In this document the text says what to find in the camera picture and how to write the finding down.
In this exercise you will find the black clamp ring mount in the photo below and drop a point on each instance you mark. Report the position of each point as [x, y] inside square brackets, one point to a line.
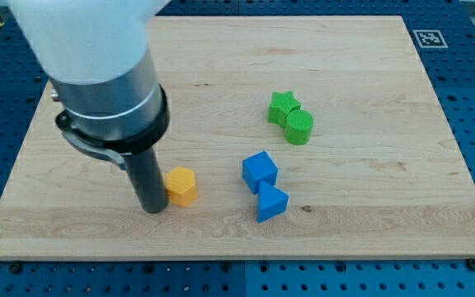
[116, 151]

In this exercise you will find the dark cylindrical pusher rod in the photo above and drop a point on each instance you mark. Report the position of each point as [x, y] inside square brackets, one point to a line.
[146, 179]

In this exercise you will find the yellow hexagon block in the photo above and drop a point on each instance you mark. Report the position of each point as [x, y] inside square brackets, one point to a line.
[181, 186]

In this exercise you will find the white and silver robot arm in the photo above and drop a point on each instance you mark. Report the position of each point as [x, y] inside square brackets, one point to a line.
[97, 57]

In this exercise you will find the blue cube block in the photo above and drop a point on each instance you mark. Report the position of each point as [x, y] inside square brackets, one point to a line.
[259, 168]

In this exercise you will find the blue triangle block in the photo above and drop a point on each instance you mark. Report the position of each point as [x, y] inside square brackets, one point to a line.
[271, 202]

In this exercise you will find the green star block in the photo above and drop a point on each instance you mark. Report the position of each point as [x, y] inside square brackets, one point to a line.
[282, 103]

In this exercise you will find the green cylinder block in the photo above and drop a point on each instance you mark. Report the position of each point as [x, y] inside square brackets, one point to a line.
[299, 127]

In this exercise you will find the wooden board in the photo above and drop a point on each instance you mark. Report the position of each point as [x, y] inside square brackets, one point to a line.
[381, 178]

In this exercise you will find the white fiducial marker tag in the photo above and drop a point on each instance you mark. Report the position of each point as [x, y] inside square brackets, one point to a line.
[430, 39]

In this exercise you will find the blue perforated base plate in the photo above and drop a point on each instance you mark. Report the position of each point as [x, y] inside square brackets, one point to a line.
[452, 73]

